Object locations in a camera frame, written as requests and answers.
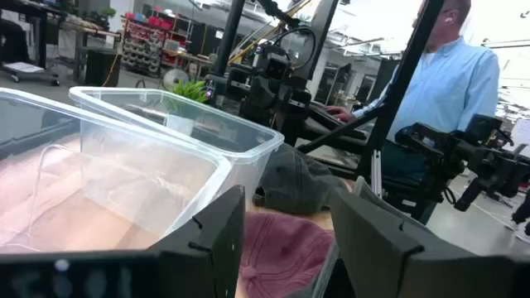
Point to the red parts bin shelf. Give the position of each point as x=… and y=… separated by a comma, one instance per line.
x=143, y=45

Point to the person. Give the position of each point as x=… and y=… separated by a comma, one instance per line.
x=443, y=95

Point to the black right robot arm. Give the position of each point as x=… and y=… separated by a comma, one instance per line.
x=265, y=83

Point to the clear plastic container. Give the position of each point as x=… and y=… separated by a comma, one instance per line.
x=103, y=182
x=198, y=124

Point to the dark grey cap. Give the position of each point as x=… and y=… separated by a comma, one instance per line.
x=295, y=182

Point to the black robot arm on stand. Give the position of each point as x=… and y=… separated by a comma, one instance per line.
x=468, y=159

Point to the black desk with legs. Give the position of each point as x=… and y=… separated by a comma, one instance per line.
x=29, y=41

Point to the black waste bin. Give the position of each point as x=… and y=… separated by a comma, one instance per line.
x=101, y=67

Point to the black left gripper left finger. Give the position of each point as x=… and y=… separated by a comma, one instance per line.
x=207, y=252

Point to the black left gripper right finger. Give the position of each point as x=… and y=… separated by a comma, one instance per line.
x=372, y=244

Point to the person's hand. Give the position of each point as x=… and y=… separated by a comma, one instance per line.
x=339, y=112

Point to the maroon cap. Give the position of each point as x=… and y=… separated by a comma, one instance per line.
x=281, y=254

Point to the black metal frame post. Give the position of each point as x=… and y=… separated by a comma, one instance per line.
x=397, y=95

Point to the green artificial plant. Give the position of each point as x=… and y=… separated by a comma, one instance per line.
x=190, y=90

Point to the white desk fan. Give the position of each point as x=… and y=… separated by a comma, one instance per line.
x=174, y=77

